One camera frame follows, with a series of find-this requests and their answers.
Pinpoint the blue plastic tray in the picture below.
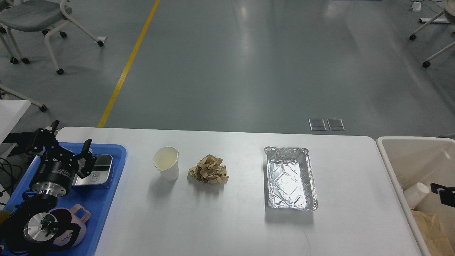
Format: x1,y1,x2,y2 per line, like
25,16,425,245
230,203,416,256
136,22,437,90
3,142,127,256

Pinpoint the grey chair on castors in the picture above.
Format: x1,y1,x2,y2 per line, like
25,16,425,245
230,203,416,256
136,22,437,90
0,0,104,75

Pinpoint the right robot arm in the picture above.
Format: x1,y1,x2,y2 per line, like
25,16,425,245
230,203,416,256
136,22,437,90
430,183,455,208

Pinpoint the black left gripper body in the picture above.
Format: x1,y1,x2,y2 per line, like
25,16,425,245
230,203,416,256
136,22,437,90
29,150,79,197

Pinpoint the crumpled brown paper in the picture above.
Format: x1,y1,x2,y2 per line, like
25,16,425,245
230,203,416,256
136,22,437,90
188,154,229,185

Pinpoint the person in grey sweater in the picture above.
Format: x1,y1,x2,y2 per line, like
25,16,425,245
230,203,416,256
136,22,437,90
2,132,36,157

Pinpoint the right floor socket plate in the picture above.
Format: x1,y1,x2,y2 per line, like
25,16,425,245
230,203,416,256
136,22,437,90
327,118,346,131

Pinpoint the floor socket plate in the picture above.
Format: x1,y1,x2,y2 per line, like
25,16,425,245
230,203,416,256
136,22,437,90
309,118,327,131
327,118,346,131

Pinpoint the pink mug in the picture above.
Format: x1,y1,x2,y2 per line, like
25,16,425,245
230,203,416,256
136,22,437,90
50,204,91,247

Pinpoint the left floor socket plate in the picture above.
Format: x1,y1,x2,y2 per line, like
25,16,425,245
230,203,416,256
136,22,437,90
309,118,327,131

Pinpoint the aluminium foil tray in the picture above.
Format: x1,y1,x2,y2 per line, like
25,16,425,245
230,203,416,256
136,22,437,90
264,147,319,211

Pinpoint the brown paper in bin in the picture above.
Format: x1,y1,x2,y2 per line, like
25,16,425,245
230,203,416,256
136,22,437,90
411,210,455,256

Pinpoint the white plastic bin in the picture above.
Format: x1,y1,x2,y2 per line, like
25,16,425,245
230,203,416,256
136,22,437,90
376,137,455,256

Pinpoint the steel rectangular tray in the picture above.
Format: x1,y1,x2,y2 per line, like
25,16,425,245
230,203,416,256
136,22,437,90
73,154,115,188

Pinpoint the white chair leg left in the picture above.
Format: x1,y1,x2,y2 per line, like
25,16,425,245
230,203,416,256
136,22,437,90
0,84,48,112

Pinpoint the white side table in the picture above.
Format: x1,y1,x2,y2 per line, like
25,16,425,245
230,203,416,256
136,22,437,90
0,99,31,142

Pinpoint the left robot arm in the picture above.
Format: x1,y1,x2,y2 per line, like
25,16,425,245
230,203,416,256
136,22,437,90
1,120,97,256

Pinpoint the white chair legs right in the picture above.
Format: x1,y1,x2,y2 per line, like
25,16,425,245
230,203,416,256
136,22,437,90
409,0,455,68

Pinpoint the white paper cup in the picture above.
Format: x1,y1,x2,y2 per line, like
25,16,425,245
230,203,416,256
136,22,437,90
152,147,180,181

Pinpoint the dark blue mug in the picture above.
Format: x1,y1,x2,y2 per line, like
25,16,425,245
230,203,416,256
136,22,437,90
0,210,11,225

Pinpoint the white cup in bin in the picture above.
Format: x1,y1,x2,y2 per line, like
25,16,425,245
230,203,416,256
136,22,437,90
403,182,430,209

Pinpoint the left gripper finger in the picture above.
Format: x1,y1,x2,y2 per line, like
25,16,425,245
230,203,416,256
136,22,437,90
25,120,60,155
73,138,97,178

